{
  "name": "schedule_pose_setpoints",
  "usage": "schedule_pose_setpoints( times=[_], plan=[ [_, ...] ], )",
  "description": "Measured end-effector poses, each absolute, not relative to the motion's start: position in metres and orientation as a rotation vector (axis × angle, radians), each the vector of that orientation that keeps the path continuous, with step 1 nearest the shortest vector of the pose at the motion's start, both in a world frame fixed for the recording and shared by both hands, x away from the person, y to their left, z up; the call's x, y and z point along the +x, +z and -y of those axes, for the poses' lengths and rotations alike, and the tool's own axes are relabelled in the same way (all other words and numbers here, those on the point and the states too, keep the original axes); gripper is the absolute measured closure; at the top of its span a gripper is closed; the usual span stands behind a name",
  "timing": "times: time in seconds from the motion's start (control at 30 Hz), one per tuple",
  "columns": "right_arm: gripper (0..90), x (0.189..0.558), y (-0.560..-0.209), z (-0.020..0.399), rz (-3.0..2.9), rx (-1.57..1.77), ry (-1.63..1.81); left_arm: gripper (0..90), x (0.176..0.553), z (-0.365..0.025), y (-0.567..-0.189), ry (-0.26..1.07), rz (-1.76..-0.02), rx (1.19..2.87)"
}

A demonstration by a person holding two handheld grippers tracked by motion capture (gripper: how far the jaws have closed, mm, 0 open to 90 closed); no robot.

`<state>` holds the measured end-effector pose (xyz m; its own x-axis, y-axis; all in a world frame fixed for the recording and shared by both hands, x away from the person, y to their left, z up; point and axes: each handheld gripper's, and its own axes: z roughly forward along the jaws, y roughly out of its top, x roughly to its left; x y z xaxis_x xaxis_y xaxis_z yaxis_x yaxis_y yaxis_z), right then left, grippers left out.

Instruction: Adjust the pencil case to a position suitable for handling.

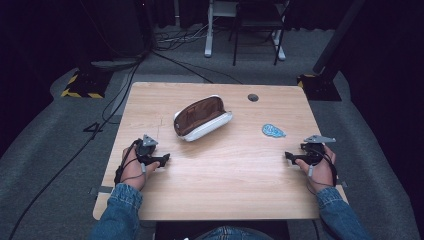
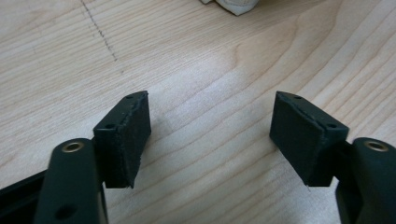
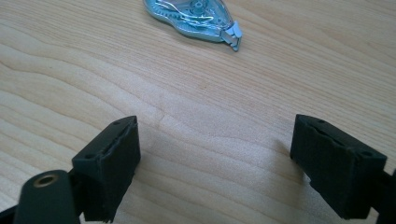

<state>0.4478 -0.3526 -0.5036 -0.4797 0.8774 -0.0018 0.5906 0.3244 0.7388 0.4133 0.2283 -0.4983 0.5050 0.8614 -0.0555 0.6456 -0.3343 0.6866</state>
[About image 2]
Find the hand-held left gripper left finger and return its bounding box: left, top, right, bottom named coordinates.
left=33, top=90, right=152, bottom=224

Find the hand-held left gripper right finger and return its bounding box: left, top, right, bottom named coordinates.
left=269, top=91, right=396, bottom=224

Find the white cloth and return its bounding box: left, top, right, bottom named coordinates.
left=199, top=0, right=260, bottom=17

